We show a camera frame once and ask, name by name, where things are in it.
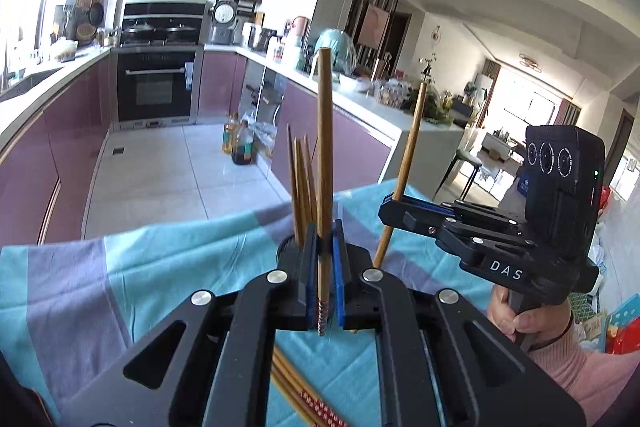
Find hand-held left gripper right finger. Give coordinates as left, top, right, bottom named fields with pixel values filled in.
left=332, top=219, right=588, bottom=427

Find pink wall picture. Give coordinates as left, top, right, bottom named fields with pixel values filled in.
left=361, top=3, right=391, bottom=50

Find black stove with oven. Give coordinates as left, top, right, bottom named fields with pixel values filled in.
left=114, top=0, right=211, bottom=130

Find dark stool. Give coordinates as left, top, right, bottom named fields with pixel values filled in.
left=434, top=148, right=483, bottom=202

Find person's right forearm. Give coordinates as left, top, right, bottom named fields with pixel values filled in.
left=527, top=312, right=640, bottom=427

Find black mesh holder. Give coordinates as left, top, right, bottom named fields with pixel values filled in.
left=276, top=233, right=306, bottom=265

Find clear food container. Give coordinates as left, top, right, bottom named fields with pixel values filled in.
left=375, top=79, right=406, bottom=108

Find black lidded cooking pot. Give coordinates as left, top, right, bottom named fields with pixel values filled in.
left=122, top=21, right=157, bottom=42
left=165, top=23, right=198, bottom=42

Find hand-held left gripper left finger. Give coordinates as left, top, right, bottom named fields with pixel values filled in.
left=60, top=221, right=321, bottom=427

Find clear plastic bag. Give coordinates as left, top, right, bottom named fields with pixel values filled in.
left=247, top=119, right=276, bottom=158

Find living room window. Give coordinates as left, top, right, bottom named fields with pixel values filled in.
left=492, top=67, right=581, bottom=148

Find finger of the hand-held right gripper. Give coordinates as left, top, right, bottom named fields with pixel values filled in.
left=378, top=192, right=521, bottom=228
left=402, top=212, right=538, bottom=273

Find white bag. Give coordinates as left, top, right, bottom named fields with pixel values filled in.
left=502, top=172, right=531, bottom=212

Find teal kitchen appliance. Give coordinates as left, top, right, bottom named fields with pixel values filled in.
left=312, top=28, right=357, bottom=75

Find dark sauce bottle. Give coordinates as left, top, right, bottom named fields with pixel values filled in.
left=231, top=119, right=256, bottom=166

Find pink kitchen base cabinets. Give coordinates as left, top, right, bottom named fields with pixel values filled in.
left=197, top=47, right=466, bottom=208
left=0, top=47, right=118, bottom=248

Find white bowl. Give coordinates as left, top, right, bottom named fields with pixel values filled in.
left=339, top=74, right=371, bottom=92

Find person's right hand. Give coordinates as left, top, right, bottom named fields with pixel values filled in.
left=487, top=284, right=573, bottom=353

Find yellow cooking oil bottle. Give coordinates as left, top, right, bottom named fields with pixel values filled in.
left=222, top=112, right=241, bottom=155

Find teal and grey tablecloth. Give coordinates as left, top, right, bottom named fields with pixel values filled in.
left=0, top=184, right=506, bottom=427

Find leafy green vegetables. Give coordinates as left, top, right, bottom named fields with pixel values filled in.
left=425, top=89, right=456, bottom=125

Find bunch of wooden chopsticks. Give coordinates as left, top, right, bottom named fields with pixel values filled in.
left=271, top=346, right=348, bottom=427

